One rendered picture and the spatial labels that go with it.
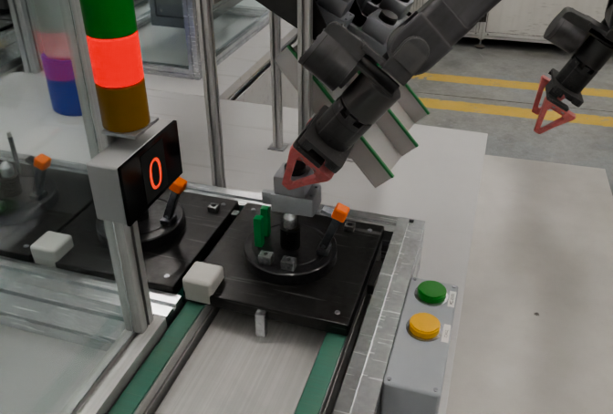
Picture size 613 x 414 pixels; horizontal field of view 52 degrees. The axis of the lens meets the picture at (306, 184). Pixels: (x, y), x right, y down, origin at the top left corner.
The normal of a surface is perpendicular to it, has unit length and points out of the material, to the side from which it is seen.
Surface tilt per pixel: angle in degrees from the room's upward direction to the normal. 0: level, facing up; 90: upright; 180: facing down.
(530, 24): 90
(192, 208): 0
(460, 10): 69
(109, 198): 90
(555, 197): 0
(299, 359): 0
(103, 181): 90
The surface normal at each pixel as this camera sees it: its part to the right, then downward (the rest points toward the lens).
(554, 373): 0.00, -0.86
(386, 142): 0.63, -0.43
